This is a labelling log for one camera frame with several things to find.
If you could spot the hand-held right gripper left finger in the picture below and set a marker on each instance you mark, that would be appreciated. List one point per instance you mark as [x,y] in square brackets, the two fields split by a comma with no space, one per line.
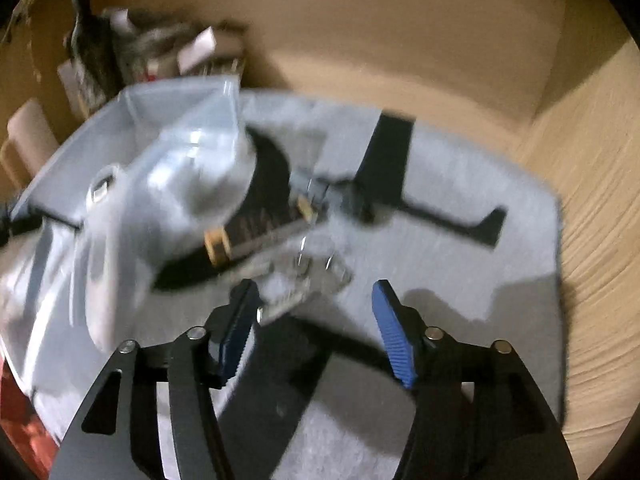
[237,330]

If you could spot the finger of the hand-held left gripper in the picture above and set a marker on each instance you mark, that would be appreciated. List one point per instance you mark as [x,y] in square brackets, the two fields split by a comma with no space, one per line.
[30,222]

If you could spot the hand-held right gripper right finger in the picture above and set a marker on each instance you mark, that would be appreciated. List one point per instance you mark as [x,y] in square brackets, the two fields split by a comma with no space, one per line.
[395,335]

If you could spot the silver key bunch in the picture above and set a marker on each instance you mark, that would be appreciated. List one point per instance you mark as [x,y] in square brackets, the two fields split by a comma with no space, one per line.
[305,275]

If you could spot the white handheld massager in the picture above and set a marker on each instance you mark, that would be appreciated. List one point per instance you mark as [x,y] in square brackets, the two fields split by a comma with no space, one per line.
[107,285]

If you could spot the clear plastic container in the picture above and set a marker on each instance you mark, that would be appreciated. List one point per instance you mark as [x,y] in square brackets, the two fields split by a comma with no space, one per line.
[165,105]

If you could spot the grey mat with black pattern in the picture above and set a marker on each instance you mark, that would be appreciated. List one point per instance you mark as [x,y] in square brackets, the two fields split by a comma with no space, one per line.
[450,260]

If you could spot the folding tool with yellow ends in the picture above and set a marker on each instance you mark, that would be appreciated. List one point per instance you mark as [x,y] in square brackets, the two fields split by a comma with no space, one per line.
[250,230]

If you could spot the white paper note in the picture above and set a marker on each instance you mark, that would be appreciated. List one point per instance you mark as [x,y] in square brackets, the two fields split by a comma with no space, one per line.
[70,82]

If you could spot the grey key fob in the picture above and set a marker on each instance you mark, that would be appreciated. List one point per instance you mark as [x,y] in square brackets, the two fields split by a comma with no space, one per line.
[330,195]

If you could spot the dark wine bottle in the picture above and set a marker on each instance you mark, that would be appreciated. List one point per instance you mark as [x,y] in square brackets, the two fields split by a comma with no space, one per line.
[90,50]

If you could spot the red cloth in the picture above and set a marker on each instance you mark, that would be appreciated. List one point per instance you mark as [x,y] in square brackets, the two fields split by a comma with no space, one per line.
[25,420]

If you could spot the small white box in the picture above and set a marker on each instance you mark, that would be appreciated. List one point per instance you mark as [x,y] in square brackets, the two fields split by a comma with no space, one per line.
[197,50]

